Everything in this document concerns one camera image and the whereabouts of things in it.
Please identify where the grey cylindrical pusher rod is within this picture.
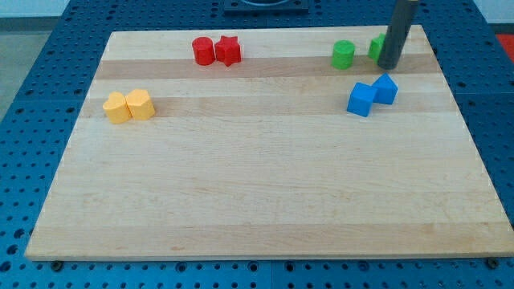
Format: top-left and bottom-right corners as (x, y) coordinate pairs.
(377, 0), (419, 70)

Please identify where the green block behind rod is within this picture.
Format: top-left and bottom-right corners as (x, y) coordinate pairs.
(368, 33), (386, 63)

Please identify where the green cylinder block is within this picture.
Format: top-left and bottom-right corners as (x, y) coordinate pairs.
(331, 40), (355, 70)

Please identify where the blue cube block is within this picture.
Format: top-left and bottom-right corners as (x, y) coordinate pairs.
(347, 83), (377, 117)

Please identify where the red star block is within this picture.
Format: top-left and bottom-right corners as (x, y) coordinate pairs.
(214, 35), (242, 67)

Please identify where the wooden board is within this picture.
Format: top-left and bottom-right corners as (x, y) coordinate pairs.
(25, 25), (513, 261)

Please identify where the red cylinder block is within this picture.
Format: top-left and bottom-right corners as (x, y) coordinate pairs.
(192, 37), (216, 66)

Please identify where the yellow hexagon block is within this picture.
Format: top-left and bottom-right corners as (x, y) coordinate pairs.
(125, 89), (156, 120)

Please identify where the yellow heart block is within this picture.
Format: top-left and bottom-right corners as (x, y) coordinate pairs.
(102, 92), (132, 124)

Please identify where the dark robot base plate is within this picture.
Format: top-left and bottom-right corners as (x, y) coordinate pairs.
(223, 0), (309, 14)

